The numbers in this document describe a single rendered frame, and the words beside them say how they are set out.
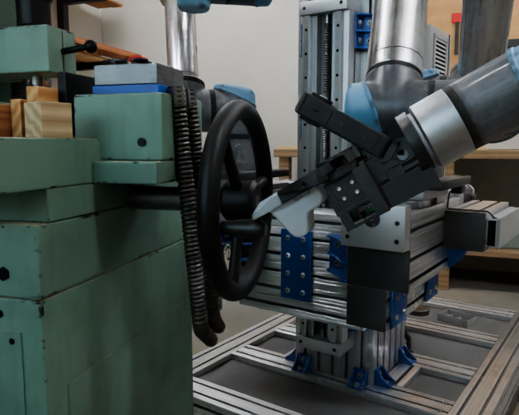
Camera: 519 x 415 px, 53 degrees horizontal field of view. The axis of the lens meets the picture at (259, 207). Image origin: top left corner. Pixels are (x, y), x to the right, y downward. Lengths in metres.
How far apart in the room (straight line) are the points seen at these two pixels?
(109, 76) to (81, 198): 0.17
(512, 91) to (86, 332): 0.59
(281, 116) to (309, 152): 2.73
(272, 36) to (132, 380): 3.57
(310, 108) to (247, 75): 3.66
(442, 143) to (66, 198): 0.45
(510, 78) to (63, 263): 0.54
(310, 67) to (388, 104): 0.74
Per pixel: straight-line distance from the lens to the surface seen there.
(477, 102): 0.57
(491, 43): 1.08
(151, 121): 0.71
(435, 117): 0.57
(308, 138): 1.38
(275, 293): 1.35
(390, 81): 0.69
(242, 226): 0.63
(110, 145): 0.74
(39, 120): 0.69
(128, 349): 0.86
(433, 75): 1.20
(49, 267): 0.67
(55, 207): 0.67
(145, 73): 0.73
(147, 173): 0.69
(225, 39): 4.36
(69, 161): 0.69
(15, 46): 0.91
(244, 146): 1.41
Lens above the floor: 0.89
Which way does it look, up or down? 7 degrees down
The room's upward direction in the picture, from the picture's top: straight up
